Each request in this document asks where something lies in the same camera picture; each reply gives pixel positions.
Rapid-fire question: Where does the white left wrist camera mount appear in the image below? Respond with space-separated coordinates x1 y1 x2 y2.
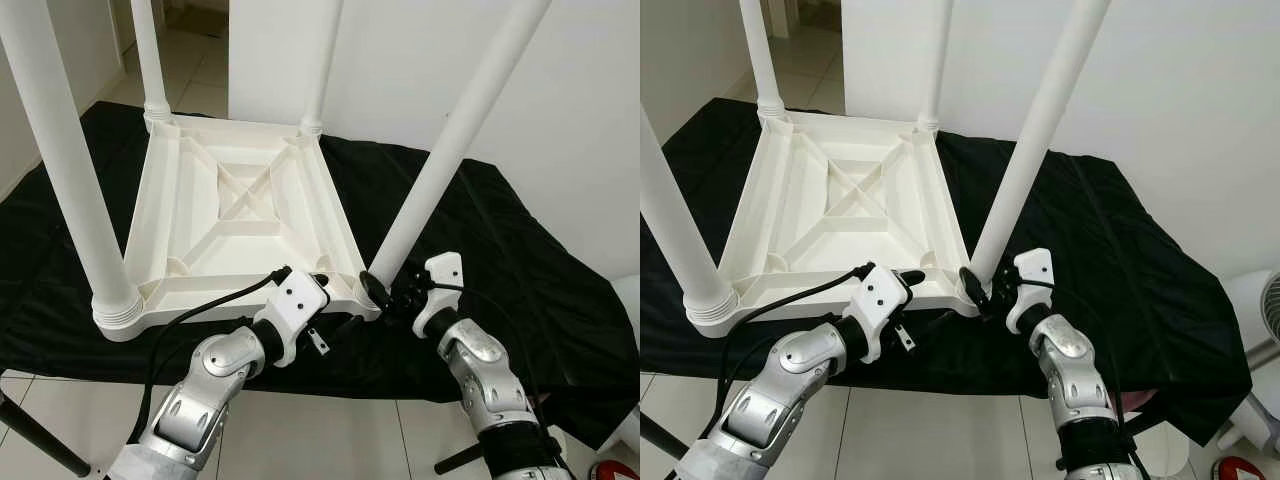
848 265 913 363
255 268 331 366

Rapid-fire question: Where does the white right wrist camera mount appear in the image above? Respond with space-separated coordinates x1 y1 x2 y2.
1005 248 1054 336
412 252 466 339

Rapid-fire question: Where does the black tablecloth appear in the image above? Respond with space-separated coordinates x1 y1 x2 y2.
640 97 1251 446
0 100 641 451

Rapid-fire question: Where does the white plastic table top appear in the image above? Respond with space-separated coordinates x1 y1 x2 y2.
95 112 386 343
685 108 986 326

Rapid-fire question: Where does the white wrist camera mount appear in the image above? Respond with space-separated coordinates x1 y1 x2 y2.
848 265 913 363
412 252 466 339
255 268 331 366
1005 248 1054 336

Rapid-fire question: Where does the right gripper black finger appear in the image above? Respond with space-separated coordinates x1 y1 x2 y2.
358 272 393 313
958 266 993 313

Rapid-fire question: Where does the black stand leg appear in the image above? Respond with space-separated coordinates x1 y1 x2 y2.
640 410 691 461
0 390 91 479

